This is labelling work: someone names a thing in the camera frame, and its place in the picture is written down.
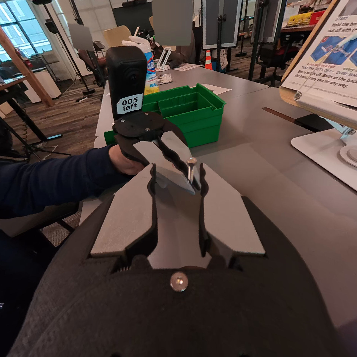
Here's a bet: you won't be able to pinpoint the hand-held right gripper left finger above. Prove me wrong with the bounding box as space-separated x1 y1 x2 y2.
90 163 159 258

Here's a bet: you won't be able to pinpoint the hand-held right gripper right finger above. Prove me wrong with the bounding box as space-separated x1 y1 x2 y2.
199 163 266 261

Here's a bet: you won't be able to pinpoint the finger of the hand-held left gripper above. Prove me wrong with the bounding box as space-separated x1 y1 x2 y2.
132 139 196 195
160 131 201 191

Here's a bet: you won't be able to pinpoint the green plastic bin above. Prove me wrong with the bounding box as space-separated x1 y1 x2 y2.
104 83 226 148

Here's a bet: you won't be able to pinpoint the silver hex bolt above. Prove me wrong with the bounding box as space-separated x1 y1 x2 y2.
185 157 197 184

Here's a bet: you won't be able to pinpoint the person's left forearm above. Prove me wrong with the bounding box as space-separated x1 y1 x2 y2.
0 144 131 221

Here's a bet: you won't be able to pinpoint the person's left hand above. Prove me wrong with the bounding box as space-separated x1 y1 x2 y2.
109 144 146 176

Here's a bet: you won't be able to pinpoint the disinfectant wipes canister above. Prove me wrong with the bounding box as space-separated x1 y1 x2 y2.
122 36 160 95

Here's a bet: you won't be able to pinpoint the tan board on white stand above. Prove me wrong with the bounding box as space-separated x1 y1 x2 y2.
103 25 133 48

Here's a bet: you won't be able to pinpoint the black display screen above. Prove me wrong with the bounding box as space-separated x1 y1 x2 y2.
112 0 154 28

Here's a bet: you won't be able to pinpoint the white cabinet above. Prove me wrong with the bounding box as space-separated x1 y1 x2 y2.
22 68 62 104

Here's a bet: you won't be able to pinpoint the large window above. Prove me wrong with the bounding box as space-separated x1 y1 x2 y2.
0 0 53 63

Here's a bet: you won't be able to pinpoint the white framed grey panel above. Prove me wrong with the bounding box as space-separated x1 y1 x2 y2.
201 0 244 73
248 0 288 81

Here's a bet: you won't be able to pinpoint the wooden standing desk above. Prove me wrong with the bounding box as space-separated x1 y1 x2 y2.
0 75 62 143

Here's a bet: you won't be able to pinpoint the wooden display board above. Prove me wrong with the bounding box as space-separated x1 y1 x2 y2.
280 0 357 130

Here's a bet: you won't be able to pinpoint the black office chair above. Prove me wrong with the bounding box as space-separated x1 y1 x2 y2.
257 43 300 87

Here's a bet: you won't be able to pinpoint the yellow boxes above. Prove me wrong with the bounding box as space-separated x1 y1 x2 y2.
287 11 314 27

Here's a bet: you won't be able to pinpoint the printed instruction sheet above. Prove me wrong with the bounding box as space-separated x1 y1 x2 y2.
283 0 357 108

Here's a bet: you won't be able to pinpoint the white frame stand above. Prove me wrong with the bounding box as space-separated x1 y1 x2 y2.
157 47 172 70

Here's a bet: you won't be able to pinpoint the wooden support post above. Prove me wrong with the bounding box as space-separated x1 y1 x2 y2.
0 26 55 108

